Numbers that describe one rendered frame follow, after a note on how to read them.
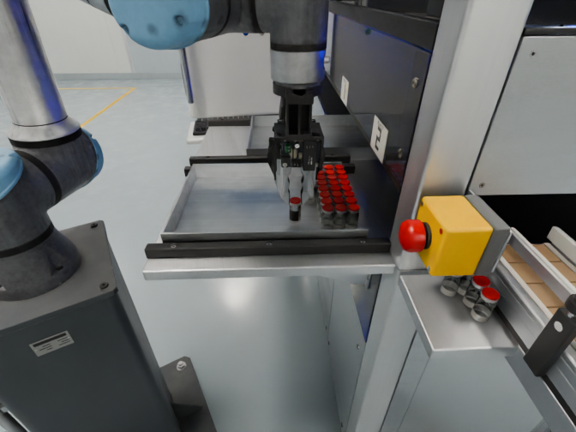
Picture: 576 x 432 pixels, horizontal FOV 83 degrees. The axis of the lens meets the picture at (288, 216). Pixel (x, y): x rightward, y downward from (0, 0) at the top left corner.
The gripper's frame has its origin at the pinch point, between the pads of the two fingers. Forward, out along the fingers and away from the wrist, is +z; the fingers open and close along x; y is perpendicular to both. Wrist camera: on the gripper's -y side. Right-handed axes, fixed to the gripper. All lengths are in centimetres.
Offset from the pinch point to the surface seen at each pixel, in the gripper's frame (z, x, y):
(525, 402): 50, 55, 14
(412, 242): -6.7, 12.4, 21.9
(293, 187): 5.1, 0.3, -12.0
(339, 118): 3, 17, -52
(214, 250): 3.9, -13.5, 10.3
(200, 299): 93, -42, -58
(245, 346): 93, -18, -32
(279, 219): 5.1, -3.0, 0.3
